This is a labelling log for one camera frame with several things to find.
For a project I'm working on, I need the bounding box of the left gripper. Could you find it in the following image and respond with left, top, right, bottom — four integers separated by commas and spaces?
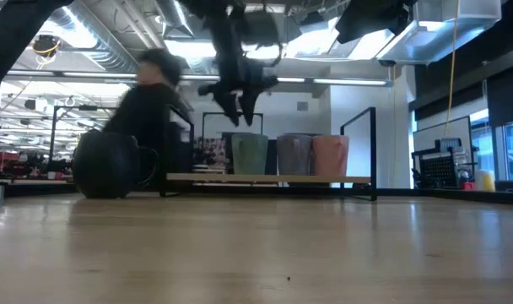
197, 57, 278, 127

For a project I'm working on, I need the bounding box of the green coffee mug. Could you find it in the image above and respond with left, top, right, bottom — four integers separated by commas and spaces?
231, 133, 269, 176

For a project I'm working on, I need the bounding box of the lavender coffee mug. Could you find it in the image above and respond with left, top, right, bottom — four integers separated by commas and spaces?
276, 133, 313, 176

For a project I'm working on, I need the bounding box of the pink coffee mug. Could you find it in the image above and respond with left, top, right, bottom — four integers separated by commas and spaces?
310, 134, 349, 177

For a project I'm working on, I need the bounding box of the all black coffee mug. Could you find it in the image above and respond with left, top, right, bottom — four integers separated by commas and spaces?
72, 129, 159, 199

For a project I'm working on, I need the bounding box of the floral patterned box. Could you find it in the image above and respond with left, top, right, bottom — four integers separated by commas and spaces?
192, 137, 229, 170

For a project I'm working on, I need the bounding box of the person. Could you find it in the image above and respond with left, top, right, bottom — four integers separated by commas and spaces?
102, 47, 195, 187

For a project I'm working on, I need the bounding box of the long ceiling light strip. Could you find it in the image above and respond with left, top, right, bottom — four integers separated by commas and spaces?
5, 70, 138, 79
277, 77, 393, 87

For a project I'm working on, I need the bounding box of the white board panel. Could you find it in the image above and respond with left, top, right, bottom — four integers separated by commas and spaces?
412, 116, 473, 170

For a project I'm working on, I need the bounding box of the black ceiling device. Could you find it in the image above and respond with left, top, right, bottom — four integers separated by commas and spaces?
31, 34, 62, 58

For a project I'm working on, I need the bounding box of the black perforated basket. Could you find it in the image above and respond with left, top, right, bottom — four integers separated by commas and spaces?
412, 145, 479, 190

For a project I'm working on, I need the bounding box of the red storage bin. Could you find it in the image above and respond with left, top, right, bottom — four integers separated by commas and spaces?
0, 151, 22, 170

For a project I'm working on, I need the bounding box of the yellow bottle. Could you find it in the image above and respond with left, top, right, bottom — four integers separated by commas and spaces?
475, 169, 497, 192

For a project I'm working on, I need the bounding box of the wooden shelf black metal frame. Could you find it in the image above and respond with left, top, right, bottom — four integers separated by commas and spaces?
159, 105, 378, 202

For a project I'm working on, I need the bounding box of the silver round air duct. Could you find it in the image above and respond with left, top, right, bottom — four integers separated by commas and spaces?
154, 0, 195, 38

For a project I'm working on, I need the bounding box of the black metal rack frame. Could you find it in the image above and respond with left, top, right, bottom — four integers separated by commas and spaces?
48, 104, 114, 174

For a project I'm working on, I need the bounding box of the white overhead air duct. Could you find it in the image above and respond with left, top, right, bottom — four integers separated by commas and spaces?
376, 0, 503, 67

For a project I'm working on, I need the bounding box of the yellow cable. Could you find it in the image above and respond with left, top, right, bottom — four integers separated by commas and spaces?
445, 0, 460, 136

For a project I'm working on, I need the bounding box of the black aluminium table frame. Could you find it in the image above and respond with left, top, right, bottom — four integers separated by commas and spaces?
0, 179, 513, 208

